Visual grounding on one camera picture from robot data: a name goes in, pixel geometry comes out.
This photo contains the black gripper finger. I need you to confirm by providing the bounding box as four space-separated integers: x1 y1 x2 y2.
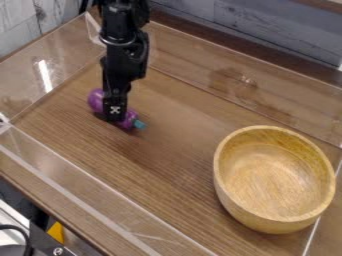
103 94 128 122

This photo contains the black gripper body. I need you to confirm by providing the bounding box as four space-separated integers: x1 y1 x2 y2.
99 31 150 97

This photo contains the clear acrylic tray wall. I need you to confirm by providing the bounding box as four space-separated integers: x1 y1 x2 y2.
0 15 342 256

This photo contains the clear acrylic corner bracket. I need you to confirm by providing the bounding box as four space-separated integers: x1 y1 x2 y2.
84 13 104 47

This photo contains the purple toy eggplant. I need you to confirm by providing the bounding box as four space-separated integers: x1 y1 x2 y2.
87 88 145 130

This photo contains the yellow triangular part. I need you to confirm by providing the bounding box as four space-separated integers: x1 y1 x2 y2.
47 222 65 244

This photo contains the brown wooden bowl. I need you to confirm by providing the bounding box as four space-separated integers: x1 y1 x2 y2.
212 125 337 234

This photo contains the black cable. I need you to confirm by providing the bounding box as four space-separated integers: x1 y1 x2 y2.
0 223 35 256

